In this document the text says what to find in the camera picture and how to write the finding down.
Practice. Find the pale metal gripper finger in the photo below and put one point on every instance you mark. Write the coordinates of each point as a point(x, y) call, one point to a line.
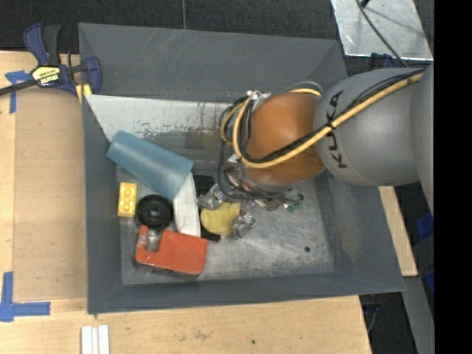
point(245, 222)
point(209, 199)

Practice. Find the yellow soft toy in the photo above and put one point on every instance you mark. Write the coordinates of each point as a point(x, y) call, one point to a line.
point(218, 219)

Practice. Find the white curved plastic piece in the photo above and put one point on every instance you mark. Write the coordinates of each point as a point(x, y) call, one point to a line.
point(187, 212)

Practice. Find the black round disc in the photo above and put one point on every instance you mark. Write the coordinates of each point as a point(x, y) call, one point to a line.
point(153, 212)

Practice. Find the orange-red block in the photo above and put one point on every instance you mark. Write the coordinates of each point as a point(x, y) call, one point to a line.
point(177, 251)

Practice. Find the yellow toy brick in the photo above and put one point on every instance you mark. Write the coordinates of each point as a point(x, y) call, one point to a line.
point(127, 200)

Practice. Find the grey metal bin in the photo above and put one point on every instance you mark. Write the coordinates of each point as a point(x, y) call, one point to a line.
point(228, 61)

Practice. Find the pale wood board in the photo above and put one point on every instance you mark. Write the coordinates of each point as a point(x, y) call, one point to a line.
point(48, 197)

